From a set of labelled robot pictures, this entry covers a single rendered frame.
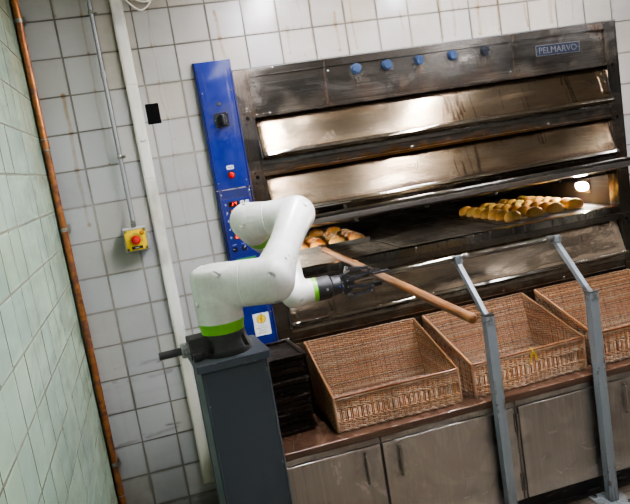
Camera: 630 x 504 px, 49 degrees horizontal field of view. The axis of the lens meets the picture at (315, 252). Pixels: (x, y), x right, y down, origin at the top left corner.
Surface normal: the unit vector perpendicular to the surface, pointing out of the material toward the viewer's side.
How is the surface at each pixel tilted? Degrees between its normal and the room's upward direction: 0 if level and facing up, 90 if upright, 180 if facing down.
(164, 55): 90
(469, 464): 90
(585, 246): 70
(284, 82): 90
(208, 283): 88
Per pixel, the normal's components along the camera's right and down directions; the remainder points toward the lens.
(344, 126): 0.18, -0.23
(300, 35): 0.25, 0.11
